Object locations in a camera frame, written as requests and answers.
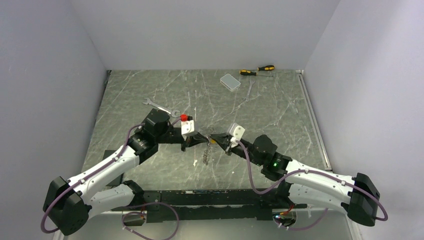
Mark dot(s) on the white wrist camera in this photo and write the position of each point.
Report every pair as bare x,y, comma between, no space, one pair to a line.
188,126
236,132

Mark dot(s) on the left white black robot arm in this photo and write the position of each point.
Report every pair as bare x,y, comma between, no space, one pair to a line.
99,175

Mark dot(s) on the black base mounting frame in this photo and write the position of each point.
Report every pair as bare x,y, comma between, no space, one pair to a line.
210,204

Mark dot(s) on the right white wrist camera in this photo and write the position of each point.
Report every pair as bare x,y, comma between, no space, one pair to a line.
236,132

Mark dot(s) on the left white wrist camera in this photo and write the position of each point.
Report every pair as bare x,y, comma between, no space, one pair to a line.
188,126

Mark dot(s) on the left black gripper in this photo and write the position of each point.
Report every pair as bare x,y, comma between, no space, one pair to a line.
197,139

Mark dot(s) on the large silver combination wrench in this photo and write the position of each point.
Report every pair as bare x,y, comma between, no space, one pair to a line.
173,113

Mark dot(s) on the white plastic box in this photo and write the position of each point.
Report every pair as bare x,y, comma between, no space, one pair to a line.
230,82

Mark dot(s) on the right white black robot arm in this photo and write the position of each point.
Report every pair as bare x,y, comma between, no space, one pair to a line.
355,196

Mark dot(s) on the aluminium rail frame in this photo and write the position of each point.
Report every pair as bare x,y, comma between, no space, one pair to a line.
287,218

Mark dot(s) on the yellow black screwdriver front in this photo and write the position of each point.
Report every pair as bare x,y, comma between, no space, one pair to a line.
245,72

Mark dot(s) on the yellow black screwdriver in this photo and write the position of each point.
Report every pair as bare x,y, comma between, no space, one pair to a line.
266,68
245,72

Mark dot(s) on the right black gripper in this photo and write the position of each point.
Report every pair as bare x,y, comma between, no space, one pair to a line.
223,139

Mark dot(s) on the yellow black screwdriver rear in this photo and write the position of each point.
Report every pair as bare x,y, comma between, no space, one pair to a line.
266,68

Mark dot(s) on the small silver wrench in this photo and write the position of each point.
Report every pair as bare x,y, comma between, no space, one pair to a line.
247,97

